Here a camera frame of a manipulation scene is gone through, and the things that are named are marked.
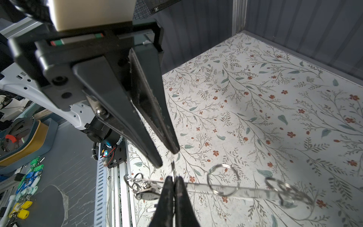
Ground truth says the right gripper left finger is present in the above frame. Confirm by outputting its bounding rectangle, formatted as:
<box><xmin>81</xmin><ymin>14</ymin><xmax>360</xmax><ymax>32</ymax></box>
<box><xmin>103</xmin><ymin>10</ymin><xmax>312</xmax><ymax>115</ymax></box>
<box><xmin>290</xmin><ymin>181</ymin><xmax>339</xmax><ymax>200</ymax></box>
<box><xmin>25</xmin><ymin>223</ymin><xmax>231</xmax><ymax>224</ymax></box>
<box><xmin>149</xmin><ymin>176</ymin><xmax>175</xmax><ymax>227</ymax></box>

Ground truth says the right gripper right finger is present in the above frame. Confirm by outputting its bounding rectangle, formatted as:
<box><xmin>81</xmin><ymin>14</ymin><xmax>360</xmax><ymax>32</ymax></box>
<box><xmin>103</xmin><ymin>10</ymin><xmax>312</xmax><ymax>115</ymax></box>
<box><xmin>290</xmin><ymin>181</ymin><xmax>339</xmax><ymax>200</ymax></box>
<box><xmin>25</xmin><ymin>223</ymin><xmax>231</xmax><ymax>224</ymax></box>
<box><xmin>175</xmin><ymin>176</ymin><xmax>200</xmax><ymax>227</ymax></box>

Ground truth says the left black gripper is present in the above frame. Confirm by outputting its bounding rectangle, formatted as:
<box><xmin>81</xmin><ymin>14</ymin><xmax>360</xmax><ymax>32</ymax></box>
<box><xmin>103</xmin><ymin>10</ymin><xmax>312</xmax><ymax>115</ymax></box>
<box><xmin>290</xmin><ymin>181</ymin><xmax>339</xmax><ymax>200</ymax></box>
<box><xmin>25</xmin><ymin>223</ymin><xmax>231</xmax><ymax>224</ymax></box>
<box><xmin>9</xmin><ymin>19</ymin><xmax>164</xmax><ymax>168</ymax></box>

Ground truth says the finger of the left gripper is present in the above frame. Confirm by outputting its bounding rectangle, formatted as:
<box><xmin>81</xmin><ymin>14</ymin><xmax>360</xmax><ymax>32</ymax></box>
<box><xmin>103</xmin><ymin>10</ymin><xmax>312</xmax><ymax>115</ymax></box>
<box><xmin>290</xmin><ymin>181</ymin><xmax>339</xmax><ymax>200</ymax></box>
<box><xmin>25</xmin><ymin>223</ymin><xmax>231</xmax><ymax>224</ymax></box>
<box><xmin>129</xmin><ymin>46</ymin><xmax>180</xmax><ymax>154</ymax></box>

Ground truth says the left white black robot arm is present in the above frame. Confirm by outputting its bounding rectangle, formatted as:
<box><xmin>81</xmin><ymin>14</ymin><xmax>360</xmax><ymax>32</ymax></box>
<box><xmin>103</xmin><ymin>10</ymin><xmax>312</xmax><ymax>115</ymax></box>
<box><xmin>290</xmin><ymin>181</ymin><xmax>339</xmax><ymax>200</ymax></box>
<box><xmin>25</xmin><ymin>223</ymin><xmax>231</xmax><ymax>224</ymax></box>
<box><xmin>1</xmin><ymin>19</ymin><xmax>180</xmax><ymax>168</ymax></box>

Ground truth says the grey yellow round tray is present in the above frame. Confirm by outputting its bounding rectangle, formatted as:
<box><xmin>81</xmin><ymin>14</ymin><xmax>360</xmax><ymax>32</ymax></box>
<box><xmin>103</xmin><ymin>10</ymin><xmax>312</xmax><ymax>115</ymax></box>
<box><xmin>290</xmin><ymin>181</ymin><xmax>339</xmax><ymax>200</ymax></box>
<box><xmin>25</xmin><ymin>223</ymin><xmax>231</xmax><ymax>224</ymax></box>
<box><xmin>1</xmin><ymin>118</ymin><xmax>58</xmax><ymax>175</ymax></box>

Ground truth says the floral patterned table mat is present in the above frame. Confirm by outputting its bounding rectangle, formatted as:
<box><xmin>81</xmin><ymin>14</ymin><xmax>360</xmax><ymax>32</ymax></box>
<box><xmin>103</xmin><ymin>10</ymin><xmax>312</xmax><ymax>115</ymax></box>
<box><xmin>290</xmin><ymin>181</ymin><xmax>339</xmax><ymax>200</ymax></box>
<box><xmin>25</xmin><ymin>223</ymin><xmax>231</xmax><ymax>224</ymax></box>
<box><xmin>128</xmin><ymin>33</ymin><xmax>363</xmax><ymax>227</ymax></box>

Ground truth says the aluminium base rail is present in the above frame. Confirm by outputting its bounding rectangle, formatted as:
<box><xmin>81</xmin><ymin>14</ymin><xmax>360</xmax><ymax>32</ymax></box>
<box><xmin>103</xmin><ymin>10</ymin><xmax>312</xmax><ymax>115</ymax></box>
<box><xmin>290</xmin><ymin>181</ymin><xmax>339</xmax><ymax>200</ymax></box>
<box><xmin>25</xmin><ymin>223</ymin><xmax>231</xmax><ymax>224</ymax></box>
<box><xmin>104</xmin><ymin>141</ymin><xmax>133</xmax><ymax>227</ymax></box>

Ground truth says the white slotted cable duct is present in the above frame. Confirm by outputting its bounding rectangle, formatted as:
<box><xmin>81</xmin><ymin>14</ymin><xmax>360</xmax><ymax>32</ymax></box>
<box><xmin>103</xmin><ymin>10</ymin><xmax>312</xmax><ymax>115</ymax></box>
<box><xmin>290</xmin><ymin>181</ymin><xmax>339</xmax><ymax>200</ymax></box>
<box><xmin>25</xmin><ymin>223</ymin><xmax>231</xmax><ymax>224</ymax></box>
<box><xmin>94</xmin><ymin>158</ymin><xmax>107</xmax><ymax>227</ymax></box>

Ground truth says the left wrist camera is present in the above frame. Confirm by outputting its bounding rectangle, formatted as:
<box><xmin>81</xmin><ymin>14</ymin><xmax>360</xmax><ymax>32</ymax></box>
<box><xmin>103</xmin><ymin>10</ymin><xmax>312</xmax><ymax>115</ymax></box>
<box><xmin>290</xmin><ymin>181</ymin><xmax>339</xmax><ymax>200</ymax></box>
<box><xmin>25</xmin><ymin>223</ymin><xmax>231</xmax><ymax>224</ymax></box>
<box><xmin>48</xmin><ymin>0</ymin><xmax>136</xmax><ymax>31</ymax></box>

